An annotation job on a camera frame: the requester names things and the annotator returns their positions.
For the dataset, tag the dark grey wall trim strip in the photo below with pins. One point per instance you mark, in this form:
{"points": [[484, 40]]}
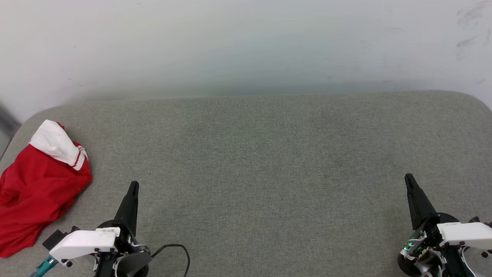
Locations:
{"points": [[7, 119]]}

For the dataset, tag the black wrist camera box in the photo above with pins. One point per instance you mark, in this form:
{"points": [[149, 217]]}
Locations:
{"points": [[55, 238], [478, 220]]}

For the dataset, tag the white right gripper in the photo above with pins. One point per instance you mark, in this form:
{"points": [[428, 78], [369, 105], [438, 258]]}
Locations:
{"points": [[461, 234]]}

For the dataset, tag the grey fabric sofa seat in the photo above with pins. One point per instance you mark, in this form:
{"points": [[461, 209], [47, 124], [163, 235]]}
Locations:
{"points": [[269, 173]]}

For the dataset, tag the red and white jersey shirt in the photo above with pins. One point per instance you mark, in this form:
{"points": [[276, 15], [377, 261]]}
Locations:
{"points": [[34, 192]]}

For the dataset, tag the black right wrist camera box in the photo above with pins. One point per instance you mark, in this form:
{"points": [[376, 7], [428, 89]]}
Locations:
{"points": [[478, 220]]}

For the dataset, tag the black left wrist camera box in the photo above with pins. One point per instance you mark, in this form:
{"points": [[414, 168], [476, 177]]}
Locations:
{"points": [[55, 238]]}

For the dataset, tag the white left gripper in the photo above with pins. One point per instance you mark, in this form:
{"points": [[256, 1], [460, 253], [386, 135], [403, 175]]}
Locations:
{"points": [[82, 242]]}

